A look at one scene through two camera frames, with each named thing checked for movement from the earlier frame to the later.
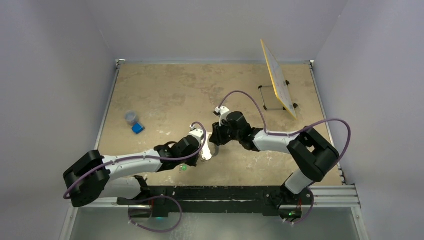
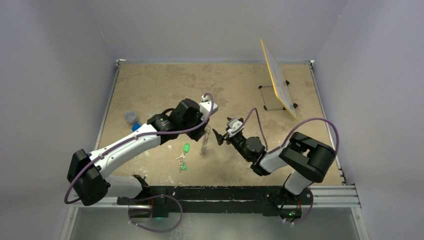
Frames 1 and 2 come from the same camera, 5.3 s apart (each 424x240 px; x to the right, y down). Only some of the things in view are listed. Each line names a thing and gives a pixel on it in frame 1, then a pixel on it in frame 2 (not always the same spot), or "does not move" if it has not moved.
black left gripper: (192, 161) -> (196, 135)
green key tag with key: (183, 167) does not move
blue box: (137, 128) does not move
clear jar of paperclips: (131, 117) does not move
